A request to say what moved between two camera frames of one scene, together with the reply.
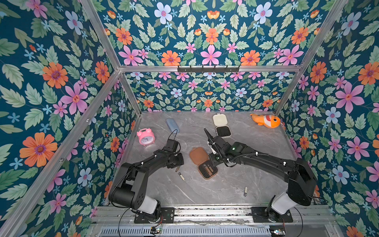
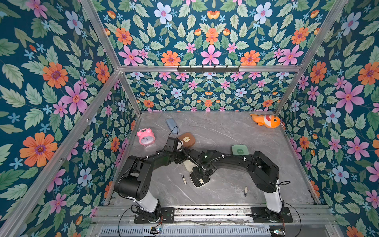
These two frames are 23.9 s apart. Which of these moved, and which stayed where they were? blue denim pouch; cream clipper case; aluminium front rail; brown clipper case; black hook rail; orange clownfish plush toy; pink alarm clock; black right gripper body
Moved: black right gripper body; cream clipper case; brown clipper case
Stayed: pink alarm clock; aluminium front rail; blue denim pouch; orange clownfish plush toy; black hook rail
